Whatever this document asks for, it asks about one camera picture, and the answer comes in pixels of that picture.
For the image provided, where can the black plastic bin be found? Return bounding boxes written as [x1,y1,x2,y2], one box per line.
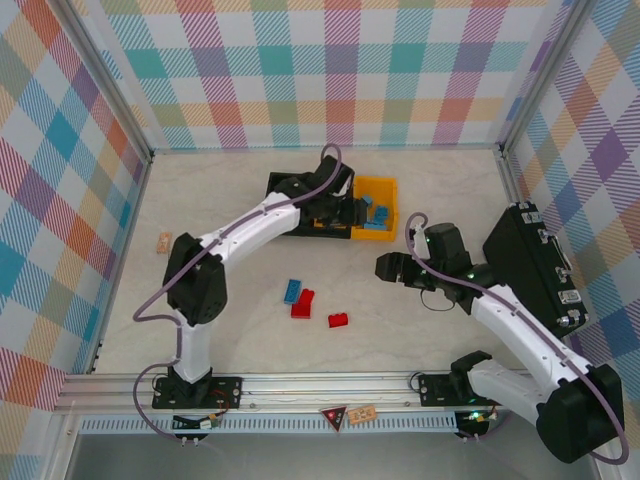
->
[268,172,321,239]
[309,172,357,240]

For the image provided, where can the yellow plastic bin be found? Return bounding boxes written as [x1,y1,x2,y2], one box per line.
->
[349,175,401,243]

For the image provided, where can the black hard case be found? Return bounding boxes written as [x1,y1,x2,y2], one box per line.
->
[482,201,591,337]

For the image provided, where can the red triangle sticker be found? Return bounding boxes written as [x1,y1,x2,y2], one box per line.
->
[321,407,347,432]

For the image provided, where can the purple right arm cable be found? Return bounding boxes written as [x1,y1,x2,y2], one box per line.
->
[406,212,629,465]

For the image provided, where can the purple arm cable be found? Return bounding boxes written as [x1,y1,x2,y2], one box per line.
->
[406,212,629,465]
[132,143,351,441]

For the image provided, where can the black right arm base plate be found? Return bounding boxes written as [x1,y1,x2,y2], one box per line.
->
[417,372,501,407]

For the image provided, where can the aluminium mounting rail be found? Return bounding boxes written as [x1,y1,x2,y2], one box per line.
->
[54,372,551,416]

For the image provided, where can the slotted metal cable tray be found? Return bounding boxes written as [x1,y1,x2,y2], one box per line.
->
[79,417,459,435]

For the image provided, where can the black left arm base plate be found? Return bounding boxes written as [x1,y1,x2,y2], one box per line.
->
[152,374,245,412]

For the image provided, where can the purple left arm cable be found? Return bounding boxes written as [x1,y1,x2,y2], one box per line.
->
[132,143,351,441]

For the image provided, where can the aluminium frame post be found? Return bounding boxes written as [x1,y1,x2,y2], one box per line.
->
[59,0,154,157]
[499,0,596,154]

